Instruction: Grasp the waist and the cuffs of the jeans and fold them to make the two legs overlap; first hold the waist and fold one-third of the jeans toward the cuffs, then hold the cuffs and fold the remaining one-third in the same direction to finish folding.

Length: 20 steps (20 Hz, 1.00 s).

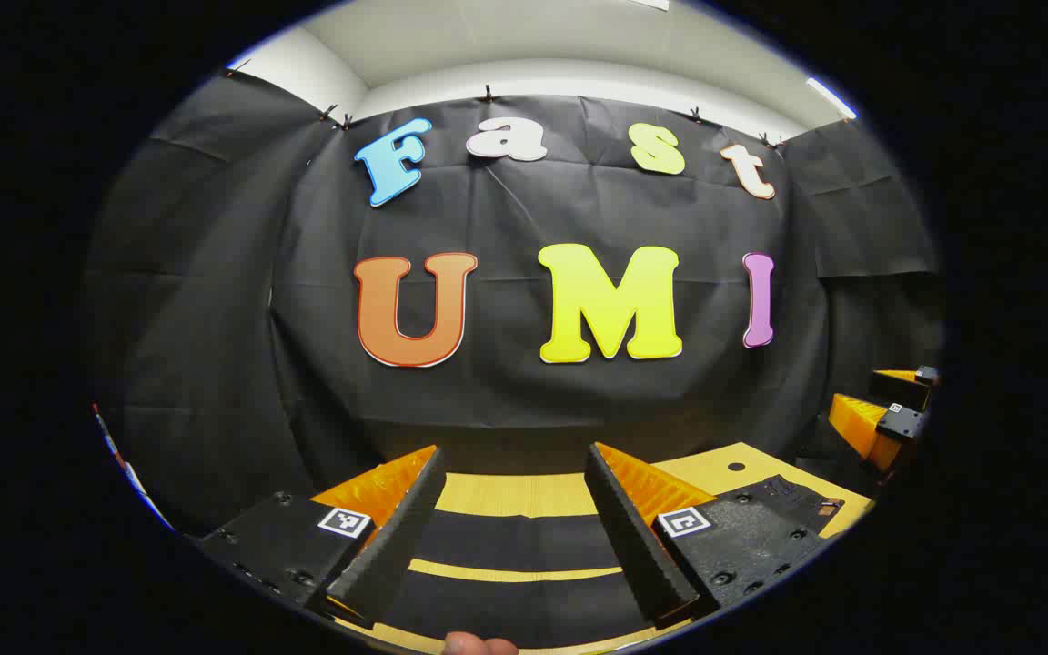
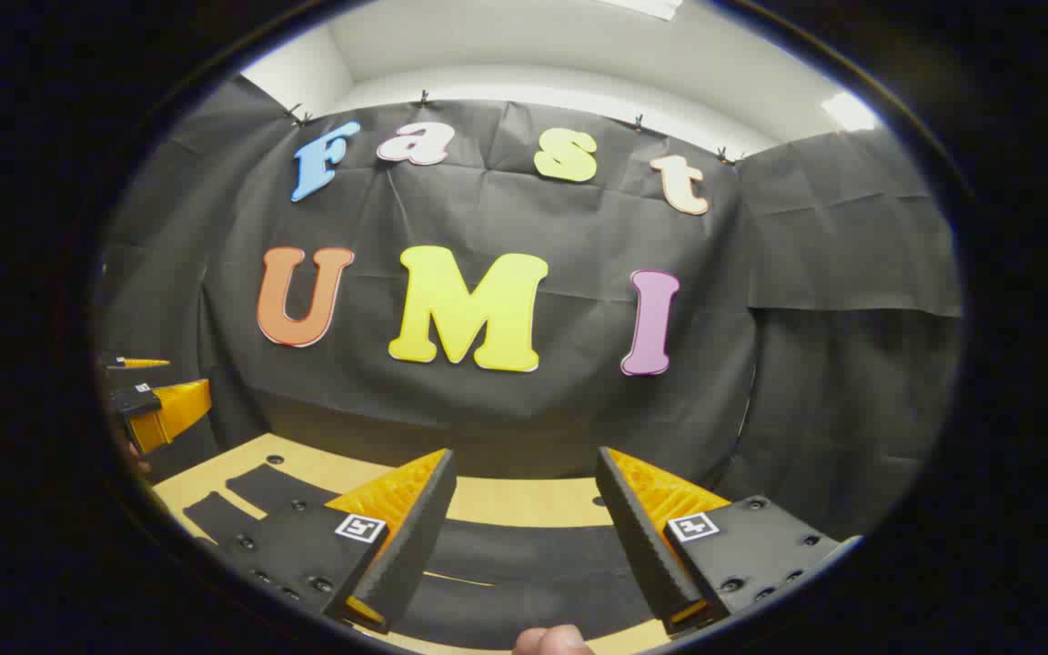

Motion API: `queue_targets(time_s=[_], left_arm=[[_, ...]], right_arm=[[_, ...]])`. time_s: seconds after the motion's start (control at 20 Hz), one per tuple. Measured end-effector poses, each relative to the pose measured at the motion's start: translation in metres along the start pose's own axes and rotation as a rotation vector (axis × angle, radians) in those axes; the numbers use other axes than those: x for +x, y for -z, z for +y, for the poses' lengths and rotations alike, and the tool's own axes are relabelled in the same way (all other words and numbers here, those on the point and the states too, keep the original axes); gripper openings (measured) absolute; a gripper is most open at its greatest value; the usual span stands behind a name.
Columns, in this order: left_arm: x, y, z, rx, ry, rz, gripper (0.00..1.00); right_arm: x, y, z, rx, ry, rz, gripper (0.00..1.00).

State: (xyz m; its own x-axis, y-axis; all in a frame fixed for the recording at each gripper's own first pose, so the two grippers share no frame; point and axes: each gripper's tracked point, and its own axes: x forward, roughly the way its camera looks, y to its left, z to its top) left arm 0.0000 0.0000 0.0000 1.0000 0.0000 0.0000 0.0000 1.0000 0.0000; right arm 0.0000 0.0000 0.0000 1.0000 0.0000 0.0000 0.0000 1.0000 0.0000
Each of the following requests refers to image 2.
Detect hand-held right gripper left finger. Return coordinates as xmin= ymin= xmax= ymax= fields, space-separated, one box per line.
xmin=213 ymin=448 xmax=458 ymax=636

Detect black backdrop cloth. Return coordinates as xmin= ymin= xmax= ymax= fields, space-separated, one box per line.
xmin=96 ymin=75 xmax=963 ymax=542

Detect black jeans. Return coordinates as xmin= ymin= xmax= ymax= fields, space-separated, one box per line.
xmin=183 ymin=462 xmax=670 ymax=651

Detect ceiling light panel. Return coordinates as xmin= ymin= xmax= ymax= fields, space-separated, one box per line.
xmin=597 ymin=0 xmax=685 ymax=22
xmin=820 ymin=91 xmax=881 ymax=134

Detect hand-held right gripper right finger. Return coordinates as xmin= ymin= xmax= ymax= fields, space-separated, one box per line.
xmin=594 ymin=446 xmax=863 ymax=638

